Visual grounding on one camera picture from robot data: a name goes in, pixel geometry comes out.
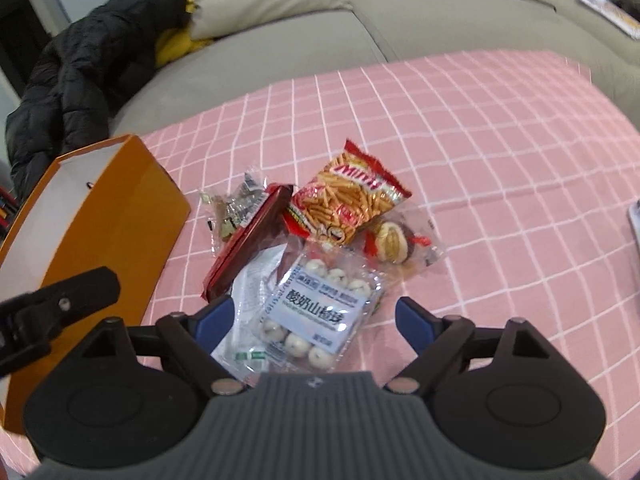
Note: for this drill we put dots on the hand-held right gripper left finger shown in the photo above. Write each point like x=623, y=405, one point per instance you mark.
x=215, y=319

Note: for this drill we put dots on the orange cardboard box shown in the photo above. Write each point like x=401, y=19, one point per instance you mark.
x=100, y=220

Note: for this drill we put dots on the black puffer jacket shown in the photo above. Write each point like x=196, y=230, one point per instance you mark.
x=90, y=60

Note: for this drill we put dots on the dark doorway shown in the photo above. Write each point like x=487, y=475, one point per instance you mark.
x=20, y=35

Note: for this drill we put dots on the pink checked cloth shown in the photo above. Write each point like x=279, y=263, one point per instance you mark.
x=475, y=160

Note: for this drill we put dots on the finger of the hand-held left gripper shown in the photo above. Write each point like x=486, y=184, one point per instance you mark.
x=75, y=295

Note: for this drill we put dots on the smartphone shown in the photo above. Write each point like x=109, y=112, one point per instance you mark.
x=635, y=227

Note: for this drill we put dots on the clear packet of dark snack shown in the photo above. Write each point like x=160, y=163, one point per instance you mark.
x=240, y=205

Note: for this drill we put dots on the beige sofa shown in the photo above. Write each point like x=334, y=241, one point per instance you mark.
x=425, y=25

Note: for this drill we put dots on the clear packet of white balls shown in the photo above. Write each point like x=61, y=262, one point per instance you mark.
x=320, y=310

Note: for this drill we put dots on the clear packet with bun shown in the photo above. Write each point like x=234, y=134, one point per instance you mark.
x=392, y=242

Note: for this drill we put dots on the yellow cushion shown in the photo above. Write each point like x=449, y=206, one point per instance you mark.
x=175, y=40

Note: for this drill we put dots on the red stick snack bag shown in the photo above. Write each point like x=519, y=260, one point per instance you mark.
x=340, y=200

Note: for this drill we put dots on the dark red packet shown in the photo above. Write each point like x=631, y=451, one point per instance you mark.
x=245, y=245

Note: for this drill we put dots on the white and yellow magazine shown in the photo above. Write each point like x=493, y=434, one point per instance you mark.
x=610, y=12

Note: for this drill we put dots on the row of colourful books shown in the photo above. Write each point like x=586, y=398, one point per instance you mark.
x=6, y=210

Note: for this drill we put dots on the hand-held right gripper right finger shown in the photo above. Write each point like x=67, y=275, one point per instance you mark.
x=415, y=322

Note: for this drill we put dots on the white snack packet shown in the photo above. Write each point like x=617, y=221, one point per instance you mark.
x=250, y=285

